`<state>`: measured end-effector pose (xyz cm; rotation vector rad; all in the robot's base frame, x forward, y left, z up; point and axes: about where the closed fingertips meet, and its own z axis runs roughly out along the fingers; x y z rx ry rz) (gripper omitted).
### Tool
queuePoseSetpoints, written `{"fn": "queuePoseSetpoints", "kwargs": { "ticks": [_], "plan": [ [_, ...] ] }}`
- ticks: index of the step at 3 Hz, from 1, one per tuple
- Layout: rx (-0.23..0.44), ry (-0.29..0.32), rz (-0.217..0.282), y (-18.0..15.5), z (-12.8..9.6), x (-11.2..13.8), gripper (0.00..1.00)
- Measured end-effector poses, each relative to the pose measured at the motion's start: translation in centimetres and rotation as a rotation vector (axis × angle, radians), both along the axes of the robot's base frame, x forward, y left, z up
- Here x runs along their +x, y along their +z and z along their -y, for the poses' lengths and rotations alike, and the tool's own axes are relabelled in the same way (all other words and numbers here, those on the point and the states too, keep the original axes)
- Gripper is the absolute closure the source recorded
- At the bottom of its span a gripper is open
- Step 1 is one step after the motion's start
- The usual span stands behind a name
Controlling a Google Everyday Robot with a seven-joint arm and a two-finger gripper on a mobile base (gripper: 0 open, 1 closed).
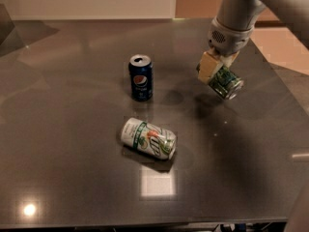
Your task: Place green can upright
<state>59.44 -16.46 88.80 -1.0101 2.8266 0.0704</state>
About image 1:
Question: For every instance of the grey round gripper body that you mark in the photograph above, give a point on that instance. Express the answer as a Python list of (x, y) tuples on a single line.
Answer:
[(229, 39)]

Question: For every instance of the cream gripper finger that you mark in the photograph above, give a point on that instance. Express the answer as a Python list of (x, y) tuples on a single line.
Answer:
[(209, 65), (229, 60)]

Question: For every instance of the green soda can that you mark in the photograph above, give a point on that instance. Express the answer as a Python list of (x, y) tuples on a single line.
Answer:
[(226, 84)]

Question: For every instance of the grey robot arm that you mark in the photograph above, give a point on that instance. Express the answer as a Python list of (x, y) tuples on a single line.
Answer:
[(234, 23)]

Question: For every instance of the blue Pepsi can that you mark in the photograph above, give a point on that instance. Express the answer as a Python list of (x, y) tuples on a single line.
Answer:
[(140, 68)]

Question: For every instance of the white 7up can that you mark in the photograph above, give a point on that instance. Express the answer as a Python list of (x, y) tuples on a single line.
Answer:
[(149, 139)]

